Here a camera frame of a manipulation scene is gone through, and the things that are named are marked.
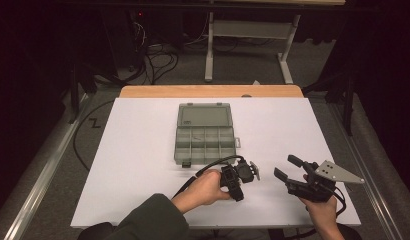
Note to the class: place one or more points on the aluminium floor rail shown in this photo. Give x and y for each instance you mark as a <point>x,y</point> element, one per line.
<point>43,180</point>
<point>366,173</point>

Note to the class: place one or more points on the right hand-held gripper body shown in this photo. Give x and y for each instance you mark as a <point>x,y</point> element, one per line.
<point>318,191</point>

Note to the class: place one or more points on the person's left hand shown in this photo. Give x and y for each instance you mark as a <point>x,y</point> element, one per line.
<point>206,188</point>

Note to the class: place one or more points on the wooden table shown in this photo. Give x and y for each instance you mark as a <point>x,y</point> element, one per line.
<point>193,91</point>

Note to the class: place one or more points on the white metal desk frame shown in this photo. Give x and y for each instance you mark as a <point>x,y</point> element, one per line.
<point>249,29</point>

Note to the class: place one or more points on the person's right hand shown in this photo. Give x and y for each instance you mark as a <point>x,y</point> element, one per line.
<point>323,213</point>

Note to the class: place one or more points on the black metal stand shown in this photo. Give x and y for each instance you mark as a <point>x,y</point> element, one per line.
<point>349,103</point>
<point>74,93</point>

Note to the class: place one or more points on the white work board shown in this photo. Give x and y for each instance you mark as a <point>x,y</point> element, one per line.
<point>126,150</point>

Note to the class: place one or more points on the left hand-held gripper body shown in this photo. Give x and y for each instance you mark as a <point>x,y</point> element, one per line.
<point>244,171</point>

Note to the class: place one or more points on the transparent grey compartment box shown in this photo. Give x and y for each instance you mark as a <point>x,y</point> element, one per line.
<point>204,143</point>

